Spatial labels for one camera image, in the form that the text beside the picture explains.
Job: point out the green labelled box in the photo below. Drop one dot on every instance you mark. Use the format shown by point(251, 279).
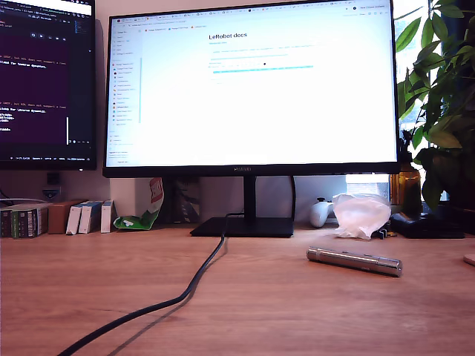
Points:
point(24, 222)

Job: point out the silver metallic laser pointer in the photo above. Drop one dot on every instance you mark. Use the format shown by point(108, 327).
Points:
point(352, 259)

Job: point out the white game controller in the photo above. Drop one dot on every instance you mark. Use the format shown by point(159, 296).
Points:
point(319, 215)

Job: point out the white crumpled plastic bag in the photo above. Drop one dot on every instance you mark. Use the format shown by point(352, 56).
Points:
point(360, 215)

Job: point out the black monitor with dark screen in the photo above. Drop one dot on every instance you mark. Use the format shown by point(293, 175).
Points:
point(37, 92)

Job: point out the amber glass bottle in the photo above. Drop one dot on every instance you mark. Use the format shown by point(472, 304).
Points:
point(408, 185)

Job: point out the green leafy houseplant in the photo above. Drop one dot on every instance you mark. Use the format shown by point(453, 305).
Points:
point(445, 122)

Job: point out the blue white shield sticker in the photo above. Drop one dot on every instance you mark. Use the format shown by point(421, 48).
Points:
point(51, 193)

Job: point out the grey patterned packet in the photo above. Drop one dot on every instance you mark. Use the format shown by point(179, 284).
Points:
point(187, 200)

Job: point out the white blue small box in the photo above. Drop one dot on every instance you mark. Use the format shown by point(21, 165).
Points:
point(73, 220)
point(106, 217)
point(86, 219)

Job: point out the round wooden coaster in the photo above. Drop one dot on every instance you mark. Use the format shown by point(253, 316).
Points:
point(470, 259)

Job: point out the black Huawei computer monitor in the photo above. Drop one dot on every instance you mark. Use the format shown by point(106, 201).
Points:
point(259, 111)

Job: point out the black wall socket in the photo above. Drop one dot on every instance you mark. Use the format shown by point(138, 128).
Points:
point(52, 178)

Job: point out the dark labelled box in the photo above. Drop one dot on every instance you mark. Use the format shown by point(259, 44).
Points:
point(5, 222)

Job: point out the green white snack bag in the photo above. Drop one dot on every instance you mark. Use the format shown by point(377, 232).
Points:
point(137, 220)

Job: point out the brown cardboard box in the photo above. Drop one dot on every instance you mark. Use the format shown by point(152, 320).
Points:
point(57, 219)

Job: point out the small black yellow clip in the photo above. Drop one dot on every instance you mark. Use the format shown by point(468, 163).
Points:
point(386, 233)

